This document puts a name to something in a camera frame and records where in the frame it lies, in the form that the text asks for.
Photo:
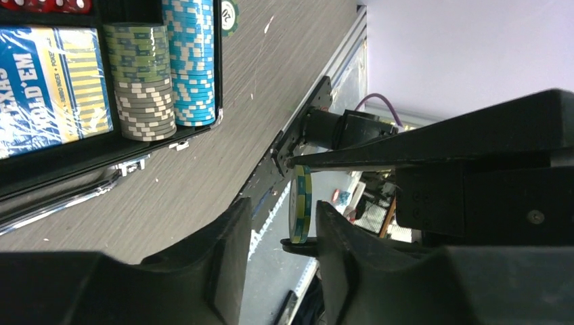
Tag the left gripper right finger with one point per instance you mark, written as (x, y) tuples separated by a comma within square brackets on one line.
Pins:
[(369, 280)]

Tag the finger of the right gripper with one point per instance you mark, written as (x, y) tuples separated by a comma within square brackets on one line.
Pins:
[(307, 249)]

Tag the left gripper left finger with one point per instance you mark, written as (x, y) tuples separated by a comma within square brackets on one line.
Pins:
[(198, 280)]

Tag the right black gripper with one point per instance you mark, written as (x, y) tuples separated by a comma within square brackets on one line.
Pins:
[(523, 201)]

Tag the dark green chip pile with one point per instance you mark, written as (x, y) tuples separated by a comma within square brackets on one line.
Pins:
[(300, 202)]

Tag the black poker chip case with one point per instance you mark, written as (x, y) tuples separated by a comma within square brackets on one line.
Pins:
[(43, 182)]

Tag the blue playing card deck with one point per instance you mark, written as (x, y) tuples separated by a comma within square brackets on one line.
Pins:
[(53, 88)]

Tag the red die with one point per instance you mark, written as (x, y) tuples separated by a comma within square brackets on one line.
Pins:
[(42, 6), (73, 6)]

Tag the grey camo chip stack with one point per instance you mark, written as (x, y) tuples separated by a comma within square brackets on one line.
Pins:
[(140, 64)]

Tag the loose dark green chip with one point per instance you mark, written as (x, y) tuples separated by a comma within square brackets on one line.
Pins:
[(229, 17)]

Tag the light blue chip stack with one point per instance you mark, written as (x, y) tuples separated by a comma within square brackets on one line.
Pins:
[(191, 33)]

